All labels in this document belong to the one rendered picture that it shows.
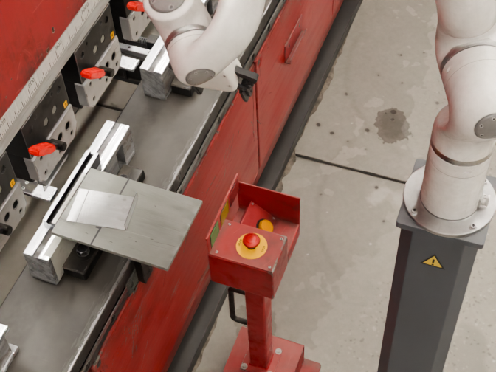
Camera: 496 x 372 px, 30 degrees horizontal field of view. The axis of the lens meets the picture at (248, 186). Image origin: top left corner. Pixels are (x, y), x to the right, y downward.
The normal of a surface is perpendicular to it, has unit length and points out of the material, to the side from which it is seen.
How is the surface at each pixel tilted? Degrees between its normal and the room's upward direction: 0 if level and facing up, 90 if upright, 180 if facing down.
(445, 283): 90
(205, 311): 0
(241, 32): 77
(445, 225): 0
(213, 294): 0
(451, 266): 90
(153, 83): 90
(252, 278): 90
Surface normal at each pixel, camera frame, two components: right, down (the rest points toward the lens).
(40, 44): 0.93, 0.26
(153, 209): -0.04, -0.61
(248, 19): 0.68, 0.31
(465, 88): -0.70, -0.35
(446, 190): -0.44, 0.72
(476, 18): 0.16, 0.81
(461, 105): -0.84, 0.07
